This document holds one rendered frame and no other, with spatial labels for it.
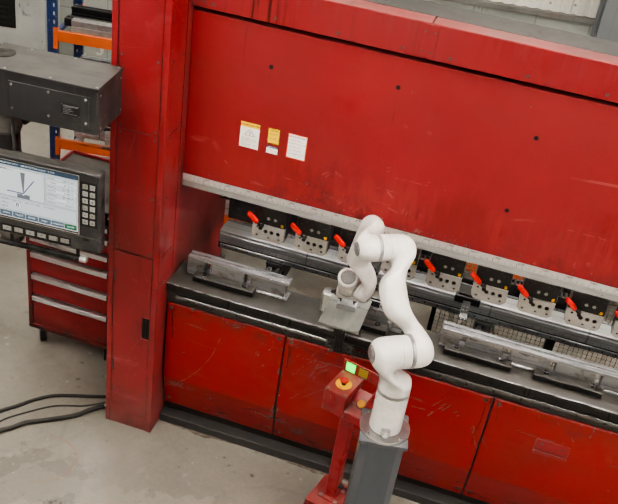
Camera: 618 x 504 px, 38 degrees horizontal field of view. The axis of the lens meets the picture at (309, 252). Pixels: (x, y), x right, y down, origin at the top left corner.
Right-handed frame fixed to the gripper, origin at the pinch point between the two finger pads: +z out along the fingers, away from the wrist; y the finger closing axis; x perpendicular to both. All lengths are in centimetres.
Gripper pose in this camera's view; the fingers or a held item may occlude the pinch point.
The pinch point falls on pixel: (347, 298)
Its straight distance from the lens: 392.9
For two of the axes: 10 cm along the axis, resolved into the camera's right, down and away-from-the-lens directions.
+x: -2.5, 9.2, -3.1
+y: -9.7, -2.2, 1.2
